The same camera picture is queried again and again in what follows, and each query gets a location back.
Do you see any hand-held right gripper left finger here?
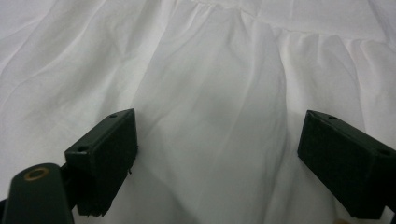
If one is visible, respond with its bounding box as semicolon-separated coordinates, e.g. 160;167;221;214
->
64;107;139;217

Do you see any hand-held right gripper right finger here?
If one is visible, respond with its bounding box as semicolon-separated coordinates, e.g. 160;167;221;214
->
296;109;396;220

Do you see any white tiered skirt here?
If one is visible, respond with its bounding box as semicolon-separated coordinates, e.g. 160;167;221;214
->
0;0;396;224

